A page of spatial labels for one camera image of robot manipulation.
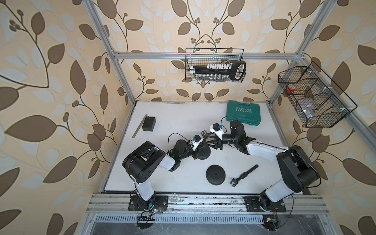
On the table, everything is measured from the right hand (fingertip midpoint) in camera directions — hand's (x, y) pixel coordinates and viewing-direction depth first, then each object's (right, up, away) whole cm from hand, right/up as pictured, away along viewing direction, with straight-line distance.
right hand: (205, 138), depth 84 cm
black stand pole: (+16, -23, -5) cm, 28 cm away
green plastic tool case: (+31, +16, +24) cm, 42 cm away
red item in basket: (+52, +30, +3) cm, 60 cm away
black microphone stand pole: (-1, -2, -2) cm, 3 cm away
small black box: (-40, +7, +20) cm, 45 cm away
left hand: (-2, -3, +4) cm, 5 cm away
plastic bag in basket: (+51, +16, -11) cm, 55 cm away
